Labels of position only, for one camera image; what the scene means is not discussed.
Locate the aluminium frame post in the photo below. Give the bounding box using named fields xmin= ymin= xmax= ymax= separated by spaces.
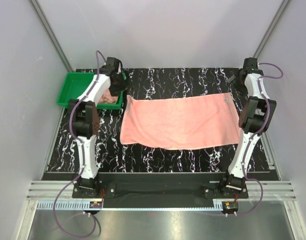
xmin=28 ymin=0 xmax=75 ymax=72
xmin=253 ymin=0 xmax=292 ymax=59

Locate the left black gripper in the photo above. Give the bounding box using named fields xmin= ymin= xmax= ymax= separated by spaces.
xmin=109 ymin=70 xmax=133 ymax=97

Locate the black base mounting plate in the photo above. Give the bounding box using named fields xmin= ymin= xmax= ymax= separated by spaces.
xmin=72 ymin=172 xmax=249 ymax=200

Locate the green plastic tray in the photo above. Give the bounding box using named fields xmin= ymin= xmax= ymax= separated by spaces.
xmin=57 ymin=72 xmax=123 ymax=110

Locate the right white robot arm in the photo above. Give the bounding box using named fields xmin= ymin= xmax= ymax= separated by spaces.
xmin=218 ymin=57 xmax=277 ymax=198

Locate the left aluminium frame post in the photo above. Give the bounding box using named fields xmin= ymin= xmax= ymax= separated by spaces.
xmin=28 ymin=0 xmax=75 ymax=72

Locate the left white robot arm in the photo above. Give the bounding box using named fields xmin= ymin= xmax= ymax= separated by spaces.
xmin=68 ymin=57 xmax=127 ymax=198

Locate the right aluminium frame post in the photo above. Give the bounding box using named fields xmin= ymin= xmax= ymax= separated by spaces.
xmin=253 ymin=0 xmax=292 ymax=59

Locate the pink towel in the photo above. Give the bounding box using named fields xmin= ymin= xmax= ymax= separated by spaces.
xmin=120 ymin=93 xmax=240 ymax=150
xmin=98 ymin=89 xmax=118 ymax=104

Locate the front aluminium rail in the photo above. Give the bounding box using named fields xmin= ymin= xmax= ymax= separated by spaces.
xmin=26 ymin=180 xmax=296 ymax=211

